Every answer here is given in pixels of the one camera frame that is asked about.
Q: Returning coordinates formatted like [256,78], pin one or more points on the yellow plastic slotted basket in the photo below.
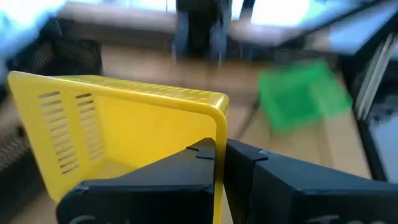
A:
[140,124]

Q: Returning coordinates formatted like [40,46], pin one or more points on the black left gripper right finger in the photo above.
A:
[311,196]

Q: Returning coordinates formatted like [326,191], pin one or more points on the green plastic slotted basket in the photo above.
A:
[298,96]

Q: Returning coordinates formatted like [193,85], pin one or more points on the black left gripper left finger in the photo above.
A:
[161,193]

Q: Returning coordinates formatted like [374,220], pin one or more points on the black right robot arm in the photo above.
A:
[202,28]

